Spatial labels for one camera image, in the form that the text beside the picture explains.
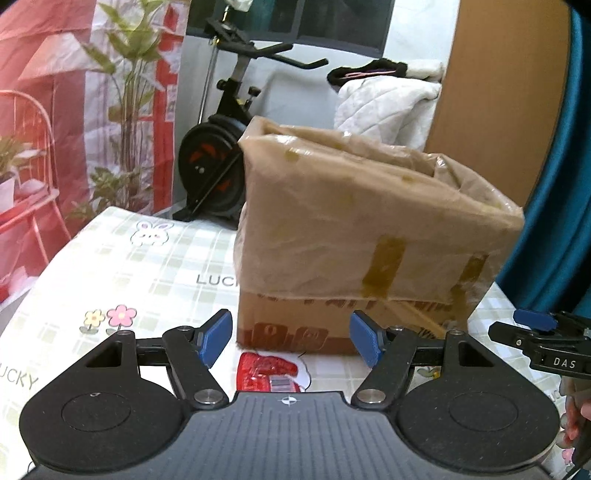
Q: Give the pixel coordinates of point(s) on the black garment with pink trim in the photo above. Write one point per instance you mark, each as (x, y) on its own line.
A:
(364, 71)

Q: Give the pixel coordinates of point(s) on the printed wall cloth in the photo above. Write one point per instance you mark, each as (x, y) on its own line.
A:
(69, 115)

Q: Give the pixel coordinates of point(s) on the white fluffy cloth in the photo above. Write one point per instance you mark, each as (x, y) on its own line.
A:
(427, 69)

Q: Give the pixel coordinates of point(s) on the wooden board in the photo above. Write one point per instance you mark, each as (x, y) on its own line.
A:
(498, 92)

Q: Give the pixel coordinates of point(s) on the red snack packet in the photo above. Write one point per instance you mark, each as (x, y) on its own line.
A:
(263, 371)

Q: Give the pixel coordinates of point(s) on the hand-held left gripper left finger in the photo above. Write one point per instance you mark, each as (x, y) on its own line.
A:
(214, 337)

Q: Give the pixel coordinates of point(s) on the black exercise bike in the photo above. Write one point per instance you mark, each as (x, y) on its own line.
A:
(212, 157)

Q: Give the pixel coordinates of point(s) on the brown cardboard box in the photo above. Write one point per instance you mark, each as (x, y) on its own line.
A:
(286, 318)

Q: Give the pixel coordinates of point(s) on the checked tablecloth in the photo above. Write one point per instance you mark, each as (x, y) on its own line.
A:
(138, 277)

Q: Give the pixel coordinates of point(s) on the white bag on pole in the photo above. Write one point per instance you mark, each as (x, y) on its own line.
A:
(240, 4)

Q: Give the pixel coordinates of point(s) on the white quilted blanket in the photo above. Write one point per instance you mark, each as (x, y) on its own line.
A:
(383, 110)

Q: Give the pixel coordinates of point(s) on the person's right hand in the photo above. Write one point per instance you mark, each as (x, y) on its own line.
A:
(572, 427)

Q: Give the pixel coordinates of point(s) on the teal curtain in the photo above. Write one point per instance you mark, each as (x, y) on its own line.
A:
(563, 184)

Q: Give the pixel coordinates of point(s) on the dark window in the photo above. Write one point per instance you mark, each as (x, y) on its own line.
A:
(323, 23)

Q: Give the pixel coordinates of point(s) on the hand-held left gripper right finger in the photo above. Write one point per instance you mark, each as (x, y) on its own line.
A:
(364, 339)

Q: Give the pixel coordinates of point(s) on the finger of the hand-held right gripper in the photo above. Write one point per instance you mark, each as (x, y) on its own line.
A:
(512, 337)
(535, 319)

